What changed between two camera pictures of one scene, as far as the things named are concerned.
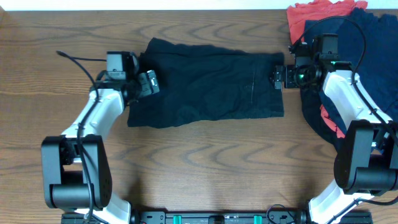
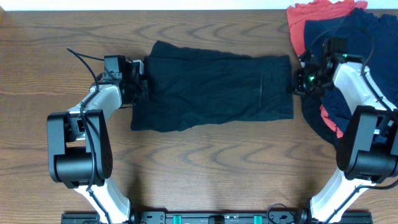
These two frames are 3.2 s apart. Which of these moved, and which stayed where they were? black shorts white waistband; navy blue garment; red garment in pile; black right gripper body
Moved: black right gripper body
Stayed: black shorts white waistband; red garment in pile; navy blue garment
